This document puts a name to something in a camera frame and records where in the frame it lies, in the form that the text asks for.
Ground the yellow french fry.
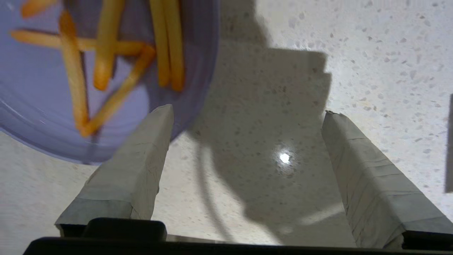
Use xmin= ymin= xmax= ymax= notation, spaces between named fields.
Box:
xmin=21 ymin=0 xmax=57 ymax=18
xmin=165 ymin=0 xmax=184 ymax=92
xmin=58 ymin=11 xmax=89 ymax=130
xmin=149 ymin=0 xmax=170 ymax=87
xmin=80 ymin=44 xmax=156 ymax=137
xmin=11 ymin=30 xmax=145 ymax=55
xmin=94 ymin=0 xmax=124 ymax=91

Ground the purple plate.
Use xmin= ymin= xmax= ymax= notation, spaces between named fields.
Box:
xmin=0 ymin=0 xmax=220 ymax=165

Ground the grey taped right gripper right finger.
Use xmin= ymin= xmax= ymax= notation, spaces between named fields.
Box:
xmin=321 ymin=110 xmax=453 ymax=248

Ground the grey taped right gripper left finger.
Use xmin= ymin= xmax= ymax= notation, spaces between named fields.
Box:
xmin=55 ymin=104 xmax=174 ymax=237

